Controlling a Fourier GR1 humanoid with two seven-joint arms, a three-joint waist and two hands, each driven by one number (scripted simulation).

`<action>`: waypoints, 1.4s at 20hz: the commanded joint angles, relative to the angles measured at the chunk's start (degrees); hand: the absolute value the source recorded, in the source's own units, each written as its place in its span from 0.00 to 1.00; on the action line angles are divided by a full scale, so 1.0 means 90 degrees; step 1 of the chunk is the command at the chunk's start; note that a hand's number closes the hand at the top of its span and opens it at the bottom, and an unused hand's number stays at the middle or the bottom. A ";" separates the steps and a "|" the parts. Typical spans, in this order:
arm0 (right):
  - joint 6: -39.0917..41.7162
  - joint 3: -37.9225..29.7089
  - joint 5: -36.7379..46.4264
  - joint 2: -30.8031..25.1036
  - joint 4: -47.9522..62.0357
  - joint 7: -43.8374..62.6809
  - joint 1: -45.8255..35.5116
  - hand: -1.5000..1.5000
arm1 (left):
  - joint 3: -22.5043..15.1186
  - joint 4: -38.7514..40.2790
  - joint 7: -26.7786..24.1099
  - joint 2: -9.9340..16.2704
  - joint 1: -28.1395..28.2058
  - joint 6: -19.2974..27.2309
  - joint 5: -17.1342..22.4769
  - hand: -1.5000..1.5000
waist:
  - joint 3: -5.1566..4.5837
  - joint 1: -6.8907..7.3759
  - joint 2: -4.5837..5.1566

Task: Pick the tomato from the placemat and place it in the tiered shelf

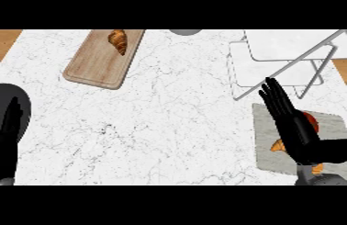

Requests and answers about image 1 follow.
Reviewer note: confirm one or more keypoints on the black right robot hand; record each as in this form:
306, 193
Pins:
298, 133

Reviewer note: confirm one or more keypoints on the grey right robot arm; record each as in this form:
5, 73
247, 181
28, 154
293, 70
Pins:
327, 180

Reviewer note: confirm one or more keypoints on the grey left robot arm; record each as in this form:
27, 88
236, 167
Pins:
5, 182

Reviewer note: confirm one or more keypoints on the red tomato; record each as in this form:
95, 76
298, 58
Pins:
312, 120

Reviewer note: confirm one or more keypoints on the grey placemat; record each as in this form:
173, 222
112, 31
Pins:
266, 124

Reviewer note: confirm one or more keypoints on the white tiered shelf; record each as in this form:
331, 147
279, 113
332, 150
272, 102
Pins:
275, 45

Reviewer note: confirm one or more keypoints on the golden croissant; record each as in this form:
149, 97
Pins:
278, 146

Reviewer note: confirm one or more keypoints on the grey round object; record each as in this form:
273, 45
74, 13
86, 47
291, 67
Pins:
185, 32

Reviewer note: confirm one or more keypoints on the wooden cutting board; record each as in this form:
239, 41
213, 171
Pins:
96, 66

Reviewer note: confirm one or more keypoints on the brown croissant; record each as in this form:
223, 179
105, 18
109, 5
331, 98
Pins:
118, 42

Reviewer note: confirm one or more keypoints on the black round pan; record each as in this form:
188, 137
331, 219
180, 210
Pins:
13, 90

